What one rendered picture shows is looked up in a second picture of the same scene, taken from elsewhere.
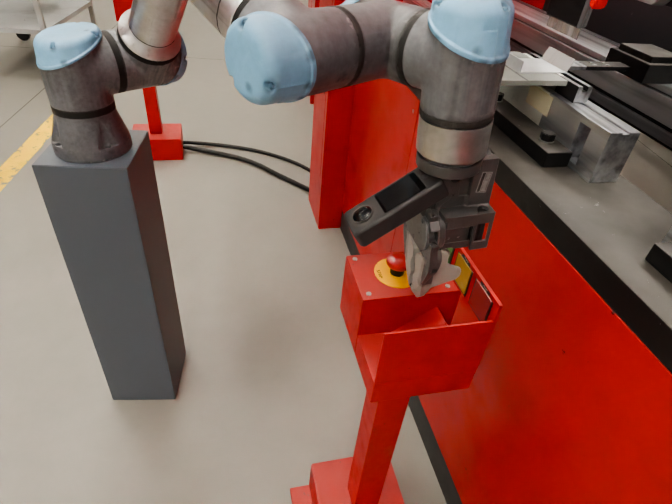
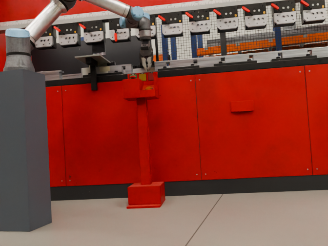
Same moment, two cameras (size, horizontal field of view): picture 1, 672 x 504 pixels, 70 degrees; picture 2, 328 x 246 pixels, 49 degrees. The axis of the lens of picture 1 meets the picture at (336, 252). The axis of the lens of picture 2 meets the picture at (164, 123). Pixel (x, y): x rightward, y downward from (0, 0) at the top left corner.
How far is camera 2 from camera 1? 2.15 m
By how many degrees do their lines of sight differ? 73
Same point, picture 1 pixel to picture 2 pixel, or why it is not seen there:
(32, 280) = not seen: outside the picture
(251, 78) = (140, 13)
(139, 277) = (45, 129)
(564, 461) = (175, 115)
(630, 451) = (183, 95)
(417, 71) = (142, 22)
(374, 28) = not seen: hidden behind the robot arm
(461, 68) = (148, 20)
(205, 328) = not seen: hidden behind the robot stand
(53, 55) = (26, 32)
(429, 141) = (147, 32)
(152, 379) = (45, 205)
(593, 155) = (129, 70)
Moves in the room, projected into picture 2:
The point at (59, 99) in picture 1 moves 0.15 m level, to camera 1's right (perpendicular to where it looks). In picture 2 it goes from (25, 48) to (46, 53)
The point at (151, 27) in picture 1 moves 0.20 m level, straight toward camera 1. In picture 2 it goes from (40, 33) to (75, 30)
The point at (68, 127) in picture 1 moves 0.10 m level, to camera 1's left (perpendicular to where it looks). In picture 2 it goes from (27, 58) to (10, 54)
